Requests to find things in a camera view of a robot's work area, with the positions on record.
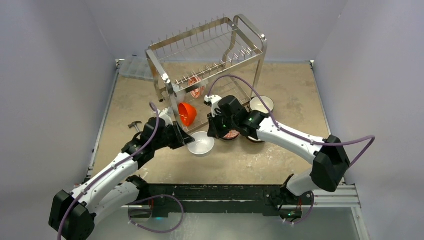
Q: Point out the white bowl brown outside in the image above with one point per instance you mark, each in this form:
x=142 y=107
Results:
x=252 y=139

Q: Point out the orange diamond pattern bowl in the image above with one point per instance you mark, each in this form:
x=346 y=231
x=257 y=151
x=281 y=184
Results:
x=232 y=135

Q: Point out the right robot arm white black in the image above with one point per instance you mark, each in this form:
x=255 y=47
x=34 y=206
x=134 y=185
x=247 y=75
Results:
x=329 y=161

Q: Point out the white bowl red patterned outside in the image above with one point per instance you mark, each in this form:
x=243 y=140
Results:
x=202 y=145

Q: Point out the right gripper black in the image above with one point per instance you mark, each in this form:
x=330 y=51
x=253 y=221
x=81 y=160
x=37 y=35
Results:
x=214 y=127

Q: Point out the black hammer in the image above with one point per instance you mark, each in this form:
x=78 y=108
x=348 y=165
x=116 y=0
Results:
x=135 y=125

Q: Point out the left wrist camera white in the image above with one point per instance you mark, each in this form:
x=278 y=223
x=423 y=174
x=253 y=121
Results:
x=165 y=116

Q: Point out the stainless steel dish rack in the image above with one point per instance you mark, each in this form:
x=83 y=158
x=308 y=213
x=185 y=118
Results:
x=205 y=58

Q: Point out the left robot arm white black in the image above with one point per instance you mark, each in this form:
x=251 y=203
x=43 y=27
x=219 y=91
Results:
x=75 y=214

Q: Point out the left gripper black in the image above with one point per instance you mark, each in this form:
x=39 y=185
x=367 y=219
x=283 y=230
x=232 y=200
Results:
x=181 y=138

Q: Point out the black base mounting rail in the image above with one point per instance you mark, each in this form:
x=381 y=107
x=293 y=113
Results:
x=266 y=200

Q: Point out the white bowl teal outside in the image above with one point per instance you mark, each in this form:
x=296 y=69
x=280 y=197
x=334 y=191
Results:
x=256 y=104

